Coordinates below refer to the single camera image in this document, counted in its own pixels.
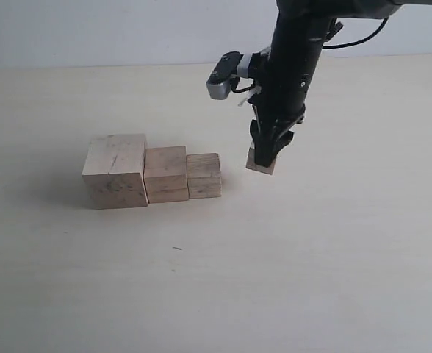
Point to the smallest wooden cube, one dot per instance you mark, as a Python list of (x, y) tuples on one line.
[(251, 165)]

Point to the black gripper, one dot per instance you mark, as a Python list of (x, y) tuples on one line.
[(284, 79)]

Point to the second largest wooden cube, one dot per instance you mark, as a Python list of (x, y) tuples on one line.
[(165, 174)]

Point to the third largest wooden cube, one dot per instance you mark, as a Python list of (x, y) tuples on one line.
[(204, 176)]

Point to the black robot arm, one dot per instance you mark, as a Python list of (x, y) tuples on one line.
[(319, 17)]

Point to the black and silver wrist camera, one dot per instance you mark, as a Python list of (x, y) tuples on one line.
[(230, 69)]

